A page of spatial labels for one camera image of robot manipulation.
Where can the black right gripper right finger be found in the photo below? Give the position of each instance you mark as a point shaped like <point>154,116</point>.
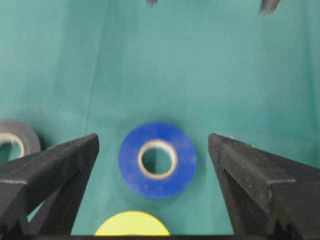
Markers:
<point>264,193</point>

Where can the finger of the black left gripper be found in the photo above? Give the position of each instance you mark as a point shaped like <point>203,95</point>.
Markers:
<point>268,6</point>
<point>151,2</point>

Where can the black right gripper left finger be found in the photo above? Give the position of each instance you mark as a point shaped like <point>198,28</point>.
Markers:
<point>41,193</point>

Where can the blue tape roll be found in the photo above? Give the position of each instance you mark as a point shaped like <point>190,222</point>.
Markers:
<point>164,136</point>

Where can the black tape roll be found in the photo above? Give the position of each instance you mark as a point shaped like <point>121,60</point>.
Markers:
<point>17,140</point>

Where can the yellow tape roll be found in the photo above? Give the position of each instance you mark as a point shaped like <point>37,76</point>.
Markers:
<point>130,223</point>

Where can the green table cloth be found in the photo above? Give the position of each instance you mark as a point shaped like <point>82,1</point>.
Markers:
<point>69,68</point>

